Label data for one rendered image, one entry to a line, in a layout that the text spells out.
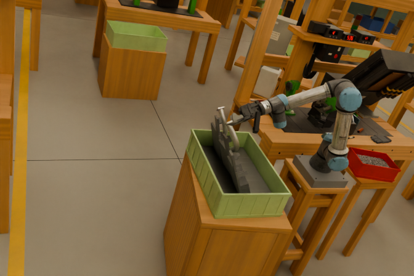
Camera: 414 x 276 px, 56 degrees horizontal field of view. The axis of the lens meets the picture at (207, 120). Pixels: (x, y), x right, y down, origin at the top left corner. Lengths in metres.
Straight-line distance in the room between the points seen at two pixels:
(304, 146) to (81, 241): 1.70
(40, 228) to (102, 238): 0.42
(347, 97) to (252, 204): 0.76
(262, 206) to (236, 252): 0.30
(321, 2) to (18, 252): 2.73
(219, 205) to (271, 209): 0.33
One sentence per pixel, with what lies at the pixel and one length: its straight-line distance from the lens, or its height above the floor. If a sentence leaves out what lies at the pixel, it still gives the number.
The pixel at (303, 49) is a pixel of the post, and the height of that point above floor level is 1.39.
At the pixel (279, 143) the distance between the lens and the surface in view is 2.76.
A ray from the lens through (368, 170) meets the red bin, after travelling 2.98.
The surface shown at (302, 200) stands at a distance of 2.56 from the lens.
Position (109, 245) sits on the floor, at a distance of 2.91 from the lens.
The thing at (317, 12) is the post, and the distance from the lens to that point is 3.18.
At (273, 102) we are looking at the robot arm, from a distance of 2.15.
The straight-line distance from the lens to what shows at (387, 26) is 9.12.
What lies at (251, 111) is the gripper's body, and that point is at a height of 1.29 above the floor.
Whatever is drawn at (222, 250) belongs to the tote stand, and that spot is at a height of 0.60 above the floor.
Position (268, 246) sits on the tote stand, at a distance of 2.29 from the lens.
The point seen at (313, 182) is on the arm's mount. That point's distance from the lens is 2.50.
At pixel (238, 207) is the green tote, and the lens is 2.09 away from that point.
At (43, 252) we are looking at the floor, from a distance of 2.86.
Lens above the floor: 2.16
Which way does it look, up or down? 28 degrees down
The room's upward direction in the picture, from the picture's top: 16 degrees clockwise
